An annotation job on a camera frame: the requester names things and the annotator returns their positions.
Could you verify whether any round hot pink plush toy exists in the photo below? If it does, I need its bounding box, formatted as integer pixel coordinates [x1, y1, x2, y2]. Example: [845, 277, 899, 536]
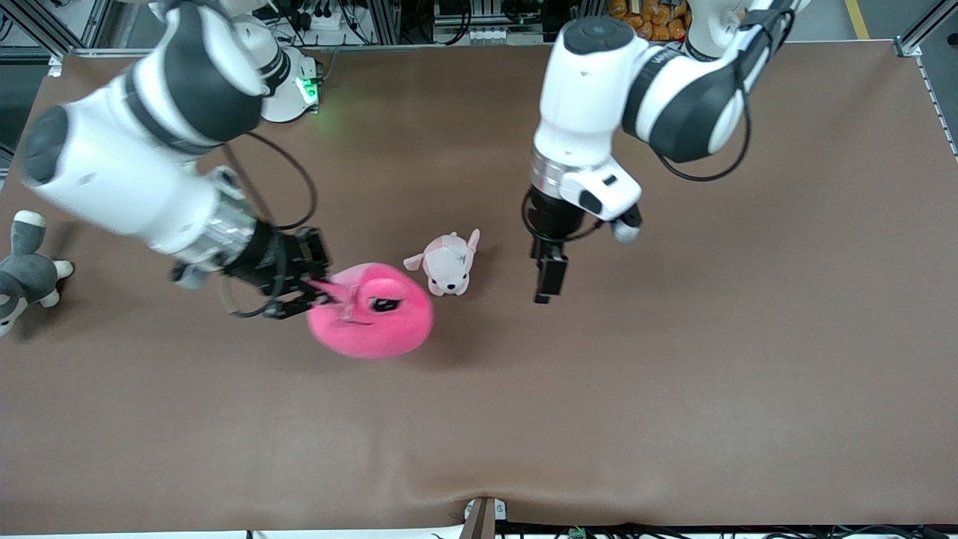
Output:
[305, 262, 435, 360]

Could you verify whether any small pink white dog plush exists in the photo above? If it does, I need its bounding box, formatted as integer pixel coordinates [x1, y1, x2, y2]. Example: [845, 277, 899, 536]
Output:
[403, 228, 481, 297]

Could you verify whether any brown table cover mat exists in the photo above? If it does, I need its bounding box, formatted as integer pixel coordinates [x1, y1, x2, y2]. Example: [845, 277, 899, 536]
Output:
[0, 41, 958, 534]

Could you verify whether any pile of orange plush toys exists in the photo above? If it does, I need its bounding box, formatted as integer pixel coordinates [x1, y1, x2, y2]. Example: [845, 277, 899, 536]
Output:
[606, 0, 689, 41]

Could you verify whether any grey white husky plush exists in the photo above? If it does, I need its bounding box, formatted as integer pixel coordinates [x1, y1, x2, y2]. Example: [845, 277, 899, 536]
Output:
[0, 210, 75, 337]

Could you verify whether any white power strip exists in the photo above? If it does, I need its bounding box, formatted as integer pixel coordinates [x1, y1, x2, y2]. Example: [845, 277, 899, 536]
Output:
[296, 7, 354, 32]

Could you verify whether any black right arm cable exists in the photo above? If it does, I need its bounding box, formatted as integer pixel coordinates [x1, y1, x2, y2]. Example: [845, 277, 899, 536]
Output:
[220, 131, 320, 320]

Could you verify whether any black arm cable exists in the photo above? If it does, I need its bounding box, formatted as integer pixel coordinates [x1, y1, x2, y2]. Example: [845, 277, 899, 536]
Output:
[657, 11, 794, 183]
[220, 131, 320, 320]

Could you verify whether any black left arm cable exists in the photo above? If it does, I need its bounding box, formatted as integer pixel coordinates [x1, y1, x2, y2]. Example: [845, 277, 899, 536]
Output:
[657, 11, 794, 183]

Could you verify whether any metal clamp bracket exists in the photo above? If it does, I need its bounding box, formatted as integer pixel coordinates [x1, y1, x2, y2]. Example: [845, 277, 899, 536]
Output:
[463, 496, 508, 539]

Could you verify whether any aluminium frame post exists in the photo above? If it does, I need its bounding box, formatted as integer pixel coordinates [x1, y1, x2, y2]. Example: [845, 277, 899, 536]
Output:
[894, 0, 958, 58]
[0, 0, 113, 59]

